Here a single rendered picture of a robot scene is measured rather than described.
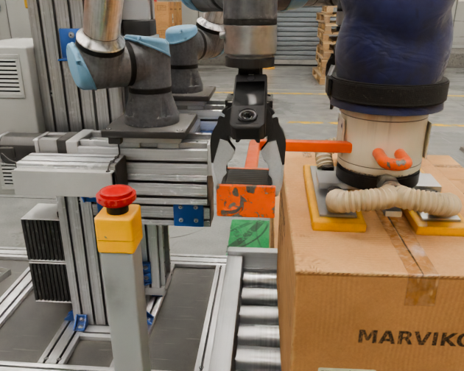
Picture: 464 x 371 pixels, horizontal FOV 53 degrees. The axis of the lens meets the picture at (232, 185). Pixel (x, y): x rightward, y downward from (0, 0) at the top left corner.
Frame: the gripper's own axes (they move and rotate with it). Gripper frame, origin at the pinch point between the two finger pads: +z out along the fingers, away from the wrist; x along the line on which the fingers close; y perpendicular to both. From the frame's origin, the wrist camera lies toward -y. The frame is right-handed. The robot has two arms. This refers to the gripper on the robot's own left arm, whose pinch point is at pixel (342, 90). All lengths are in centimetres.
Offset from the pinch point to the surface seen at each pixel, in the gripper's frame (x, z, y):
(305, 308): -16, 20, 91
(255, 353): -25, 53, 65
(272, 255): -21, 48, 25
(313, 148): -14, 1, 66
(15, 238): -178, 107, -87
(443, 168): 66, 53, -81
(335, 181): -9, 8, 63
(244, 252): -30, 48, 25
